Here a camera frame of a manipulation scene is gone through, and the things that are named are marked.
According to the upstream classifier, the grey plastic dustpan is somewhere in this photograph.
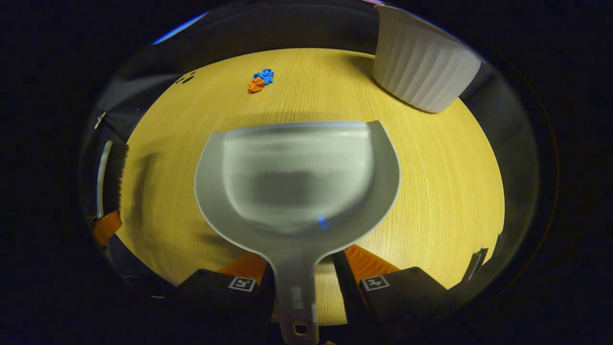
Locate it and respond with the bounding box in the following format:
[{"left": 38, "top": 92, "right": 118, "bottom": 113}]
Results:
[{"left": 194, "top": 120, "right": 401, "bottom": 345}]

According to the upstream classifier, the small white broom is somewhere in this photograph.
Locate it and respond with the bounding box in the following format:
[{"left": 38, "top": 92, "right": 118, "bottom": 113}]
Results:
[{"left": 96, "top": 140, "right": 130, "bottom": 221}]

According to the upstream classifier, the grey metal desk bracket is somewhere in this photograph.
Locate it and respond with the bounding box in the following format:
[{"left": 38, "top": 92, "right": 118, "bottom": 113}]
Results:
[{"left": 461, "top": 247, "right": 489, "bottom": 283}]

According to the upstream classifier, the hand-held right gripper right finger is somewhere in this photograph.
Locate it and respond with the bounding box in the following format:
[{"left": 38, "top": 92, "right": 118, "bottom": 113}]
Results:
[{"left": 331, "top": 244, "right": 460, "bottom": 334}]

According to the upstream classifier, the white ribbed garbage bin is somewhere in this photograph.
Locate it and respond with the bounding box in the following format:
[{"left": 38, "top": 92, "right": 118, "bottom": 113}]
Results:
[{"left": 372, "top": 5, "right": 482, "bottom": 114}]

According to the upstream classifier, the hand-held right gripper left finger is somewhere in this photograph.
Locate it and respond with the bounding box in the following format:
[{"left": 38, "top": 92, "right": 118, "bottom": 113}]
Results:
[{"left": 177, "top": 252, "right": 277, "bottom": 326}]

